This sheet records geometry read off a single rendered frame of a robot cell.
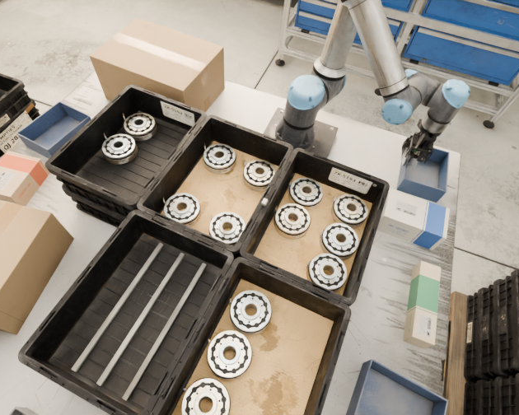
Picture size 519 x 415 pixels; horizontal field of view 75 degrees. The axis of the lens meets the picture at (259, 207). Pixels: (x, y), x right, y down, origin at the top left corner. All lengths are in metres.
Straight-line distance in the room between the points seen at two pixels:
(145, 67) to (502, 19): 2.08
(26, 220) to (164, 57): 0.75
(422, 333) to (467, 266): 1.20
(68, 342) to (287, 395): 0.52
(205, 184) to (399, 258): 0.67
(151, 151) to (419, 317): 0.96
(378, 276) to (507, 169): 1.86
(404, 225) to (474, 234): 1.23
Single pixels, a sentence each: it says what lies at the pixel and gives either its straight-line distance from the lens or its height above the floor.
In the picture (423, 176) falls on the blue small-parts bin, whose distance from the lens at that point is 1.45.
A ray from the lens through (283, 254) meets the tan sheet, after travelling 0.96.
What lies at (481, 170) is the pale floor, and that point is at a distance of 2.74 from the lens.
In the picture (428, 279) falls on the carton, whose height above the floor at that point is 0.76.
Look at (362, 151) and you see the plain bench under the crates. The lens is 1.43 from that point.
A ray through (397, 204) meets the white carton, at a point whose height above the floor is 0.79.
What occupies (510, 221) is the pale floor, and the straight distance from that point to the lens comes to 2.58.
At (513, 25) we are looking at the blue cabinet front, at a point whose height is 0.68.
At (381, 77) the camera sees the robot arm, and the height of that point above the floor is 1.13.
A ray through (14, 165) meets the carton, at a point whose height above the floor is 0.77.
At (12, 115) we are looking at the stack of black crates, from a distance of 2.04.
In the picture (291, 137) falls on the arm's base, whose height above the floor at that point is 0.80.
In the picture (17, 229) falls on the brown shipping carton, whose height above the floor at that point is 0.86.
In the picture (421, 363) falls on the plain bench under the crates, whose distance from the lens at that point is 1.13.
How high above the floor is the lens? 1.69
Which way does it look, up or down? 58 degrees down
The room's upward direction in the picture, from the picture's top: 7 degrees clockwise
